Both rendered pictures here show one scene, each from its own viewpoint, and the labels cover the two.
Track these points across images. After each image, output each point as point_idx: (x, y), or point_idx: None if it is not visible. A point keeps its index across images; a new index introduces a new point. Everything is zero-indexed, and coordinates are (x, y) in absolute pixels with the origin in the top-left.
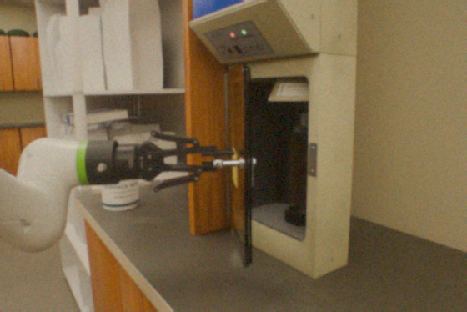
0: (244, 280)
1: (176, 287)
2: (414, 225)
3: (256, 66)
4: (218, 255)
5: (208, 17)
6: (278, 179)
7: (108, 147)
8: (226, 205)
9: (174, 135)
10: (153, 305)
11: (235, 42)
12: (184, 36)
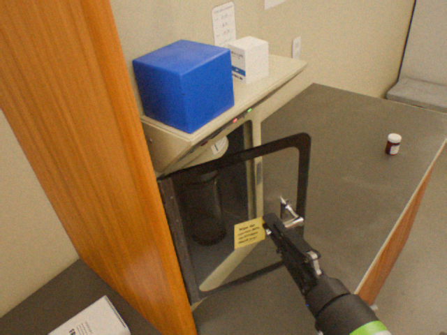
0: (282, 276)
1: (315, 321)
2: None
3: None
4: (246, 309)
5: (235, 114)
6: None
7: (357, 297)
8: (189, 298)
9: (299, 242)
10: None
11: (225, 127)
12: (140, 175)
